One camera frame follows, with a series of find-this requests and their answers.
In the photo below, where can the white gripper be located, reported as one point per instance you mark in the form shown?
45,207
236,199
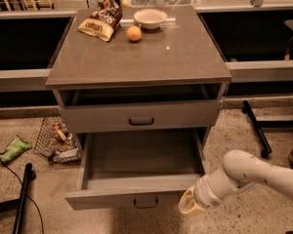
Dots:
201,189

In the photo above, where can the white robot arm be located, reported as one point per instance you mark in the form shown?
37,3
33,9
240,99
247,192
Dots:
240,171

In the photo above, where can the grey drawer cabinet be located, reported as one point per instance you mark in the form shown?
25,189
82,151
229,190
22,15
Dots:
175,62

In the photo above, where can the black stand leg right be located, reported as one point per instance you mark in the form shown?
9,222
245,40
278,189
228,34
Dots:
260,125

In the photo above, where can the black stand leg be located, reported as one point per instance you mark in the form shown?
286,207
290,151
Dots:
260,125
19,203

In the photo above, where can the black stand leg left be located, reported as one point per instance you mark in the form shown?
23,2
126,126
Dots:
19,203

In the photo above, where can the orange fruit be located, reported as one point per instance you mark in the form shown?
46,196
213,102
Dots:
134,33

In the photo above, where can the green snack bag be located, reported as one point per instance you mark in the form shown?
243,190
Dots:
14,149

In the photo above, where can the white bowl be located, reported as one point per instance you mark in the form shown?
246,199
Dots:
150,18

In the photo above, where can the brown chip bag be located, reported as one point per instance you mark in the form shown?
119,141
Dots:
105,20

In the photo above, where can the wire basket with items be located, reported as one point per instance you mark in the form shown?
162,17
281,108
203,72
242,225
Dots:
55,143

